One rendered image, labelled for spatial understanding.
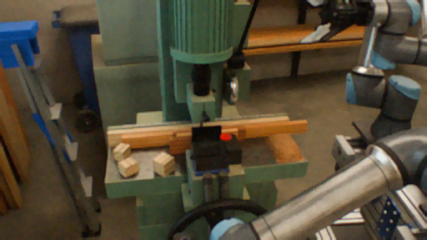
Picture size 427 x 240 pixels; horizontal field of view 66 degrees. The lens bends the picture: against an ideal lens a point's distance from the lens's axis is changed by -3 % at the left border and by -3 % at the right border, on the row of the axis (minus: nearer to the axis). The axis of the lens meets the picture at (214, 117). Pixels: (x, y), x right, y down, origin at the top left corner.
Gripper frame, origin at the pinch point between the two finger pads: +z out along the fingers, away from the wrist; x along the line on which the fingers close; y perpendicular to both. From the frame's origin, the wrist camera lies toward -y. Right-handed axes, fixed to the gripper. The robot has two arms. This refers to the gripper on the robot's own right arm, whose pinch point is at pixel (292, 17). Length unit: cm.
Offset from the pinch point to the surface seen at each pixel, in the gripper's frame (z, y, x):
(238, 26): 7.3, -23.8, -13.8
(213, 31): 20.5, -3.0, 1.3
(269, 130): -0.7, -34.8, 19.8
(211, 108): 20.0, -23.1, 14.9
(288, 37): -92, -192, -112
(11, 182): 123, -139, 9
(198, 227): 26, -43, 48
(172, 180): 33, -27, 34
